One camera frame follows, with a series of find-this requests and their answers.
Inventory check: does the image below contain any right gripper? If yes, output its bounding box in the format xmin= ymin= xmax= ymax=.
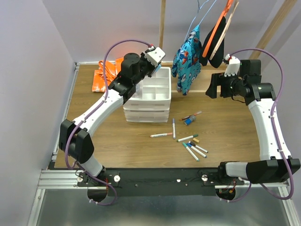
xmin=206 ymin=71 xmax=246 ymax=98

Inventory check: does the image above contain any white plastic drawer organizer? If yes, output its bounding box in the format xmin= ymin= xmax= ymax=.
xmin=123 ymin=67 xmax=171 ymax=123

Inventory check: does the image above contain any light blue highlighter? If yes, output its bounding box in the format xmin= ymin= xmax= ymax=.
xmin=152 ymin=65 xmax=161 ymax=76

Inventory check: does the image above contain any clear jar of paperclips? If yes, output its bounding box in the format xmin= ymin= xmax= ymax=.
xmin=133 ymin=84 xmax=143 ymax=98

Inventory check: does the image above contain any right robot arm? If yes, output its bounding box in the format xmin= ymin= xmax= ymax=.
xmin=206 ymin=56 xmax=301 ymax=185

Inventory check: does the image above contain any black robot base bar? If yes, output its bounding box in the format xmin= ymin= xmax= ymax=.
xmin=77 ymin=167 xmax=245 ymax=197

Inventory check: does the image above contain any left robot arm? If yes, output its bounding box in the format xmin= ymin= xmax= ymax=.
xmin=59 ymin=48 xmax=165 ymax=186

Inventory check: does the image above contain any black garment on hanger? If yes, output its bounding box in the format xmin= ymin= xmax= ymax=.
xmin=199 ymin=17 xmax=226 ymax=68

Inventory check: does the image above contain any orange tie-dye cloth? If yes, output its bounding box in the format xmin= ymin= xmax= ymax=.
xmin=92 ymin=57 xmax=124 ymax=93

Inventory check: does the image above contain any orange red pen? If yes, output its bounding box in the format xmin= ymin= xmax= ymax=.
xmin=179 ymin=111 xmax=202 ymax=121

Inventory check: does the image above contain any blue patterned shirt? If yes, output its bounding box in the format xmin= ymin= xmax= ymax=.
xmin=171 ymin=25 xmax=202 ymax=96

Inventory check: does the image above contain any wooden hanger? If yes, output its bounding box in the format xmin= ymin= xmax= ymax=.
xmin=209 ymin=0 xmax=239 ymax=60

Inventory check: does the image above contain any blue grey stamp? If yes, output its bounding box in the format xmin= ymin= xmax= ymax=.
xmin=184 ymin=116 xmax=196 ymax=126

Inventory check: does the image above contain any green capped white marker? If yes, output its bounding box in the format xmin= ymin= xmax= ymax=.
xmin=176 ymin=134 xmax=198 ymax=142

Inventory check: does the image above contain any purple capped white marker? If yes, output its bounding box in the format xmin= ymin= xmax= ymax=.
xmin=172 ymin=118 xmax=176 ymax=139

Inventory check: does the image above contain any black capped white marker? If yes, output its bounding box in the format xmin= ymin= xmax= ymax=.
xmin=189 ymin=141 xmax=208 ymax=153

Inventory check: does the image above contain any peach capped white marker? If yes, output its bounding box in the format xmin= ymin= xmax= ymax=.
xmin=150 ymin=132 xmax=173 ymax=138

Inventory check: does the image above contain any blue capped white marker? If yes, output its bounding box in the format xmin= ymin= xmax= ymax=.
xmin=187 ymin=143 xmax=207 ymax=158

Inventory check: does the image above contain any teal capped white marker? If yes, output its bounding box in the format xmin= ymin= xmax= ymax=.
xmin=182 ymin=142 xmax=199 ymax=161

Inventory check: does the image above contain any orange hanger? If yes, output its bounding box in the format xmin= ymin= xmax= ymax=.
xmin=202 ymin=0 xmax=234 ymax=57

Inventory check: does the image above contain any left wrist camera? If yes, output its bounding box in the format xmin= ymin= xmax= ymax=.
xmin=144 ymin=46 xmax=166 ymax=68

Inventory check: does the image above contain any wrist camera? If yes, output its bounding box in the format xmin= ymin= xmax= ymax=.
xmin=224 ymin=54 xmax=240 ymax=77
xmin=144 ymin=46 xmax=166 ymax=68

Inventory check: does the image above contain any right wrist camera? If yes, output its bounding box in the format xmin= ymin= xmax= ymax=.
xmin=224 ymin=54 xmax=240 ymax=77

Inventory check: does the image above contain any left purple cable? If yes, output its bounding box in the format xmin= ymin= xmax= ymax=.
xmin=64 ymin=39 xmax=153 ymax=206

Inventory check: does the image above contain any purple cable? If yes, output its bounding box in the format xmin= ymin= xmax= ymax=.
xmin=218 ymin=48 xmax=294 ymax=203
xmin=64 ymin=39 xmax=153 ymax=206

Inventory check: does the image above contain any light blue wire hanger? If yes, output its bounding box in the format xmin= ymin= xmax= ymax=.
xmin=185 ymin=0 xmax=218 ymax=38

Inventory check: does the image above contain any wooden clothes rack frame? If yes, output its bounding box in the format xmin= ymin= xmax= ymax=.
xmin=159 ymin=0 xmax=301 ymax=93

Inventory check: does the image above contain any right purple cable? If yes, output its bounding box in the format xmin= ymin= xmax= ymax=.
xmin=218 ymin=48 xmax=294 ymax=203

